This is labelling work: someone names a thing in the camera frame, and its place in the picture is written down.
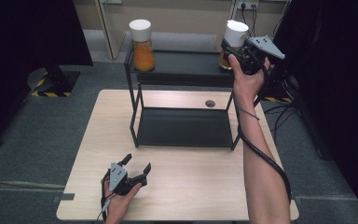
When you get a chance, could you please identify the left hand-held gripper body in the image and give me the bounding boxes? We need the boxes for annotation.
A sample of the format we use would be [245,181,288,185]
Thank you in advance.
[106,161,135,197]

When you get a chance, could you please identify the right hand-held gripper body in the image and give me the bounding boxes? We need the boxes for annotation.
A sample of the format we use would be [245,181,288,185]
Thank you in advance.
[228,35,286,77]

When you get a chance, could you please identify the spice jar with spouted white lid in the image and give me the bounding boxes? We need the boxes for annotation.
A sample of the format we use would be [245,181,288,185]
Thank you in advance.
[218,20,250,70]

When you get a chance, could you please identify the black metal two-tier shelf rack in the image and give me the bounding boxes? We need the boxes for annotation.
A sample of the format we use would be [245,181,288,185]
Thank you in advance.
[123,38,260,151]

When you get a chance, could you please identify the person's left hand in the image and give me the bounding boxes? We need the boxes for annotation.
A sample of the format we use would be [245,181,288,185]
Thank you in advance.
[102,176,144,224]

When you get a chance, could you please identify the person's right hand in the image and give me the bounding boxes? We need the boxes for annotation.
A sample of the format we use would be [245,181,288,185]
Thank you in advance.
[227,54,271,103]

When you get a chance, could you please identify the stand base with hazard stripes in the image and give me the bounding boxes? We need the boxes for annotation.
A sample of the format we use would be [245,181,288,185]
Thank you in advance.
[260,73,294,104]
[27,66,81,98]

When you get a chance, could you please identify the grey floor tape patch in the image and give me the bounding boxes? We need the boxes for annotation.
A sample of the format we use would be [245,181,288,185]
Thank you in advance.
[53,192,76,203]

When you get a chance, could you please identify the black curtain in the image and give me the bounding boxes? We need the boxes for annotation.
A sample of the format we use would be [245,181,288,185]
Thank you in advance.
[260,0,358,216]
[0,0,93,150]

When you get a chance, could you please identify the black cables by wall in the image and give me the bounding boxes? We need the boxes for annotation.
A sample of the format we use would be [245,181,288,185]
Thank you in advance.
[241,3,282,40]

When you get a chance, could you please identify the left hand-held gripper cable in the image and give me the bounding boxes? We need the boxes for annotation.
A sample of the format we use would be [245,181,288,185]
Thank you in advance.
[96,172,114,223]

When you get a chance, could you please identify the hand-held gripper cable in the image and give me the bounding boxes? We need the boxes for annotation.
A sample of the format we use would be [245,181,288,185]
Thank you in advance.
[236,66,294,203]
[96,172,114,223]

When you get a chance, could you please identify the white wall power outlet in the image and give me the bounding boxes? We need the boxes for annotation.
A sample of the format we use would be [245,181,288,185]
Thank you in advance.
[236,0,260,10]

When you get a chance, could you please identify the black cables on floor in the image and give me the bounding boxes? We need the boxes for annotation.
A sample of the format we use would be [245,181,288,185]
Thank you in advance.
[262,102,303,141]

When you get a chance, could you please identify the floor cable cover strip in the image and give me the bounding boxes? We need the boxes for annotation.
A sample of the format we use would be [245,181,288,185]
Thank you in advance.
[0,180,67,191]

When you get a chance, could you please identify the right hand-held gripper cable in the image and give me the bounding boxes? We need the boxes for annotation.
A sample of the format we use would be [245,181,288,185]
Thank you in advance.
[236,66,294,203]

